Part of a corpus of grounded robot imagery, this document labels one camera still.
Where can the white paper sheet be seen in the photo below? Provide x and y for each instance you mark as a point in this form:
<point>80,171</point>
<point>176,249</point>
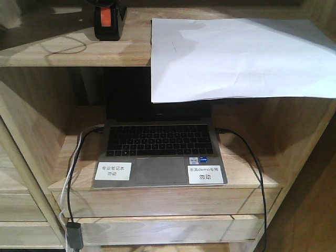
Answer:
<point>240,58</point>

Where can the black stapler with orange tab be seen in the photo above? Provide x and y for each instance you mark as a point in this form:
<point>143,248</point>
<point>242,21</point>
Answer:
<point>109,20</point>

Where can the silver laptop with black keyboard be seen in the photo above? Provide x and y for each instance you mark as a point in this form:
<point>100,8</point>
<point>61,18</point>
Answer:
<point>160,139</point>

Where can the white label sticker right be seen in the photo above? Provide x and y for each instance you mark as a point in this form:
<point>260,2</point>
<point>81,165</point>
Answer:
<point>205,174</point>

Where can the white label sticker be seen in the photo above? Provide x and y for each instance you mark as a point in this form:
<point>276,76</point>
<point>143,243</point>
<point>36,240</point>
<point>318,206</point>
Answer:
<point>205,174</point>
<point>113,171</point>

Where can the white label sticker left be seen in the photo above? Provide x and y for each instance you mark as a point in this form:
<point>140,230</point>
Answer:
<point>113,171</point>

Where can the grey cable adapter box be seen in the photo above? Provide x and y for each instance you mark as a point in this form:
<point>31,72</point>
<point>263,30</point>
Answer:
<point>74,235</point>

